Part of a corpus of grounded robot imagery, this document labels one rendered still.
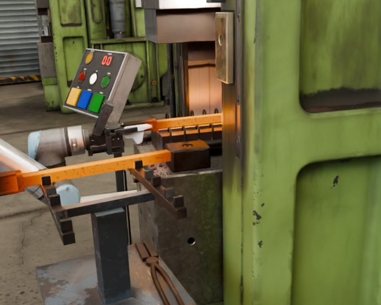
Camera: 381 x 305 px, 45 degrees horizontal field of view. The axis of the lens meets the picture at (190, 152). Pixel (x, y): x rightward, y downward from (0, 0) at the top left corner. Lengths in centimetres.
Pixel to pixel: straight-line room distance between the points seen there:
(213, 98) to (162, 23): 45
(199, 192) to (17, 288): 151
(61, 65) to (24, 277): 404
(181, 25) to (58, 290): 79
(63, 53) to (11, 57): 316
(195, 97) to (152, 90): 485
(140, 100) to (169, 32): 517
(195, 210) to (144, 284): 34
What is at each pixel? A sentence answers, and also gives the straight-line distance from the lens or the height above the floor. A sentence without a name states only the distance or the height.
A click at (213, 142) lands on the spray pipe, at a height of 96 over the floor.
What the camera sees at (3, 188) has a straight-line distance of 107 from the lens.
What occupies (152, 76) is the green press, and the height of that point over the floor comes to 42.
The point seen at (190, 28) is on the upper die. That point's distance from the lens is 140.
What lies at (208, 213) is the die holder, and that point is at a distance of 140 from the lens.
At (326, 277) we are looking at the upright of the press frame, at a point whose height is 63.
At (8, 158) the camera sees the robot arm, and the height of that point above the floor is 101.
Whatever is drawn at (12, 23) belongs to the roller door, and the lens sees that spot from 941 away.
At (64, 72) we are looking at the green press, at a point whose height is 56.
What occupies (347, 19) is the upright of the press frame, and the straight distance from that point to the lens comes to 120.
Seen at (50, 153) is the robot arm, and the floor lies 96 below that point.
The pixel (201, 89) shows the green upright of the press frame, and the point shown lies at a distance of 171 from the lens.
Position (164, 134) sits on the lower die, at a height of 99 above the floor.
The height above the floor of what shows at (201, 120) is 101.
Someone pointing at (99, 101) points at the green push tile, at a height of 102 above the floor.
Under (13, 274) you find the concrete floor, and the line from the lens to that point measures 279.
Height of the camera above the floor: 138
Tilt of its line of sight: 18 degrees down
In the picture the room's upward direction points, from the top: 2 degrees counter-clockwise
